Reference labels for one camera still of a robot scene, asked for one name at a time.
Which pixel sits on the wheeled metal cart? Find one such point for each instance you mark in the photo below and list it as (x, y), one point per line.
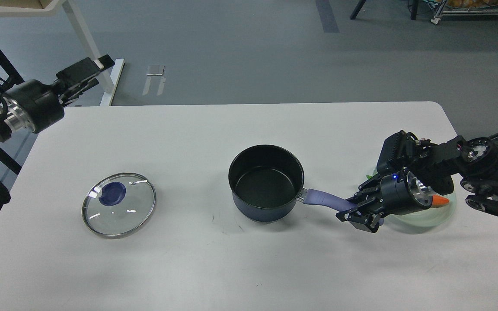
(463, 8)

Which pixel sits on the orange toy carrot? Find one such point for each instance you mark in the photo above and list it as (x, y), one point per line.
(439, 201)

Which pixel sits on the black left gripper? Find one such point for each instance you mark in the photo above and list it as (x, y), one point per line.
(34, 106)

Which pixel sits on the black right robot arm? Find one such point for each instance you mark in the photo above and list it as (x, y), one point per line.
(411, 170)

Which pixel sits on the glass lid blue knob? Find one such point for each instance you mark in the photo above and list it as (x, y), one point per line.
(119, 205)

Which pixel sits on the blue saucepan with handle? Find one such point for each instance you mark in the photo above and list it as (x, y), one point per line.
(267, 181)

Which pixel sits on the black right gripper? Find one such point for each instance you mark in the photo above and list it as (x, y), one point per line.
(399, 193)

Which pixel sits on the white table frame leg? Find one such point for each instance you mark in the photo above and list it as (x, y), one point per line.
(15, 8)

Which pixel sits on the clear green glass plate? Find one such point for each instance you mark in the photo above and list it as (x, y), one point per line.
(429, 218)

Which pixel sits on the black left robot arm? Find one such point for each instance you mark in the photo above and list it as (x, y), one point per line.
(34, 106)

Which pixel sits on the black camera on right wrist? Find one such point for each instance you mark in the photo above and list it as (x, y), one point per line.
(398, 151)

